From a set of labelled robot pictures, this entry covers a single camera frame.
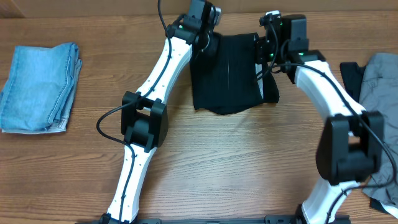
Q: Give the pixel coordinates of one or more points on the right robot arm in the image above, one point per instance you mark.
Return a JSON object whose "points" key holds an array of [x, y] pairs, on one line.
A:
{"points": [[349, 150]]}

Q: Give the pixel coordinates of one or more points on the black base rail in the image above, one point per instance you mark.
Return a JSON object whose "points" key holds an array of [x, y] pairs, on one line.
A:
{"points": [[211, 221]]}

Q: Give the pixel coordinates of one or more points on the folded light blue jeans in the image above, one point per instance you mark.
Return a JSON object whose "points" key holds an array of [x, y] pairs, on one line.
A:
{"points": [[39, 93]]}

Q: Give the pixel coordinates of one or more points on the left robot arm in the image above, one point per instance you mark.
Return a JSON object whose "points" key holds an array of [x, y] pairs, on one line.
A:
{"points": [[144, 118]]}

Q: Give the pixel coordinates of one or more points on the dark folded garment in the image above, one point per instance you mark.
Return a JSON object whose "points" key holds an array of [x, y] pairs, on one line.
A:
{"points": [[352, 75]]}

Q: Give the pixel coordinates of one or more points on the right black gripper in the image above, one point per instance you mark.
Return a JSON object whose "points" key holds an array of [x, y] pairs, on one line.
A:
{"points": [[259, 50]]}

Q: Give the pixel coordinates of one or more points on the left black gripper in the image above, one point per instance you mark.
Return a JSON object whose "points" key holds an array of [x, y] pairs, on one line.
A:
{"points": [[214, 40]]}

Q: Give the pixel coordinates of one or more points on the dark green shorts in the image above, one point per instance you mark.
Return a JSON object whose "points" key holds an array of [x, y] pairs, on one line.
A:
{"points": [[227, 84]]}

